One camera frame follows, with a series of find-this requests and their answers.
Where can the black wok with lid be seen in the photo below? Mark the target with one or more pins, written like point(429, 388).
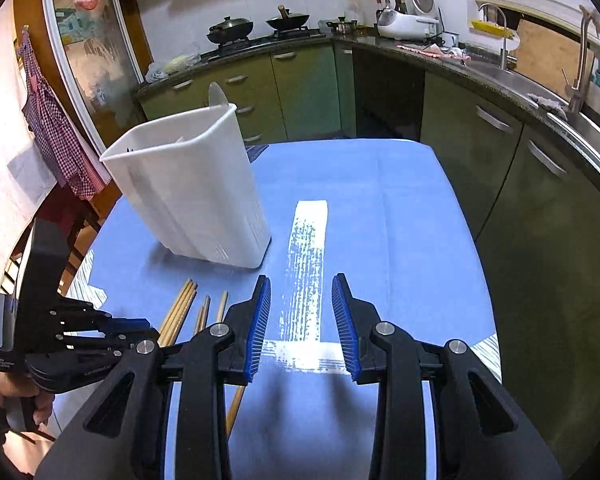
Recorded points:
point(230, 27)

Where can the tall steel faucet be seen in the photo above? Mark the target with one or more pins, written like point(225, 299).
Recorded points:
point(582, 60)

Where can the green base cabinets under sink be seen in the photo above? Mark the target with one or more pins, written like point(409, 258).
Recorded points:
point(530, 210)

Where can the green base cabinets with drawers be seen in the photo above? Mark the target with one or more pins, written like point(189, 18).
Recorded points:
point(300, 90)

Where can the red checkered apron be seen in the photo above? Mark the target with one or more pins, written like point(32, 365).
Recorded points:
point(55, 130)

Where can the wooden cutting board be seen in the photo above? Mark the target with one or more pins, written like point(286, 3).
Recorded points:
point(545, 47)

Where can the small white cup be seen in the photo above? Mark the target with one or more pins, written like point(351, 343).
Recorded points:
point(451, 40)

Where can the white rice cooker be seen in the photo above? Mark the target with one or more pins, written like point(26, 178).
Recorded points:
point(405, 24)

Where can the stainless steel sink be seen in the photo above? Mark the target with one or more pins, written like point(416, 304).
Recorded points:
point(515, 77)

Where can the bunch of wooden chopsticks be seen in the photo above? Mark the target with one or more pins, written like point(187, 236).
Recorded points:
point(180, 306)

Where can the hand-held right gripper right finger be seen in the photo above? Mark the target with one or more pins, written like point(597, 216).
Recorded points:
point(344, 330)

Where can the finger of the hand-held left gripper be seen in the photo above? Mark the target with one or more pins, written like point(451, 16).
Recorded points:
point(125, 325)
point(140, 338)

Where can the black gas stove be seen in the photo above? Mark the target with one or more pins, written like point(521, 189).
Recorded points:
point(270, 40)

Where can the dark sauce bottle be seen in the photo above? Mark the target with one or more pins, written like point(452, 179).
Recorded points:
point(398, 4)

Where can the person's left hand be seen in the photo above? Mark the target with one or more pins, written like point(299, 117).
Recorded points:
point(0, 385)

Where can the dark red wooden chair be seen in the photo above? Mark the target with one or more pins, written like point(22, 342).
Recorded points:
point(65, 210)

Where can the red cap sauce bottle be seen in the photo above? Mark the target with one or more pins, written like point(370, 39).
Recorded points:
point(381, 7)

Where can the yellow windowsill tray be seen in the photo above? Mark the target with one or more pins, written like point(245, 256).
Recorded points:
point(490, 27)

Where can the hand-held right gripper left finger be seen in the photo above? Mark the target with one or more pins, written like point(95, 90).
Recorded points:
point(260, 330)

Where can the dark stone countertop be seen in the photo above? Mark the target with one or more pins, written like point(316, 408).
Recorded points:
point(368, 40)

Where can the frosted glass sliding door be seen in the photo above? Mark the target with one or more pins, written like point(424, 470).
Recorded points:
point(95, 60)

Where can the small steel pot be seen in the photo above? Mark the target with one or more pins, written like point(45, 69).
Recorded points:
point(342, 26)

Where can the pink dish cloth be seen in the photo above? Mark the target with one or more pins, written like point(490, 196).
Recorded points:
point(435, 51)

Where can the dark blue striped cloth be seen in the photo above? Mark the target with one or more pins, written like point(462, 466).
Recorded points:
point(257, 152)

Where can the grey dish rag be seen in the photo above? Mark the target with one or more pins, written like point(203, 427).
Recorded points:
point(547, 101)

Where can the clear plastic bag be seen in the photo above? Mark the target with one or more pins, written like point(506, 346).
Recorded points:
point(175, 65)

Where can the blue tablecloth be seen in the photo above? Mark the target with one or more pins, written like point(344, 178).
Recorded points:
point(390, 235)

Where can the white plastic utensil holder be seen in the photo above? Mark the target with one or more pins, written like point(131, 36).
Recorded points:
point(190, 185)

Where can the clear oil bottle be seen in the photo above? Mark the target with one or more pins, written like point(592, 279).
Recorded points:
point(351, 7)

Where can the curved chrome faucet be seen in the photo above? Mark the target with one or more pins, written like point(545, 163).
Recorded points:
point(503, 45)

